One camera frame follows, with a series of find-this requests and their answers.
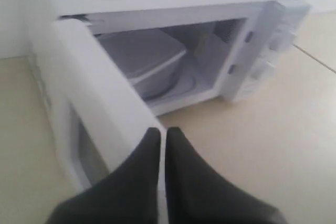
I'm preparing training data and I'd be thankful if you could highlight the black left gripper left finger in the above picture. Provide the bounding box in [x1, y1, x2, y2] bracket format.
[46, 127, 160, 223]

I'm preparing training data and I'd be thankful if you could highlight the translucent plastic food container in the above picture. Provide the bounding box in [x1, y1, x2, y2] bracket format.
[97, 29, 187, 100]

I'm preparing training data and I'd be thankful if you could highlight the white microwave oven body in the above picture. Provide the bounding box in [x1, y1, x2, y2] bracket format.
[49, 0, 309, 116]

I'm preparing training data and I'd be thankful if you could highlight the white microwave door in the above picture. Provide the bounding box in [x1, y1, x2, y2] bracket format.
[28, 19, 166, 191]

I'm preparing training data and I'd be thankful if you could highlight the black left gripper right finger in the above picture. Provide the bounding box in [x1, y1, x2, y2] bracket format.
[165, 127, 283, 223]

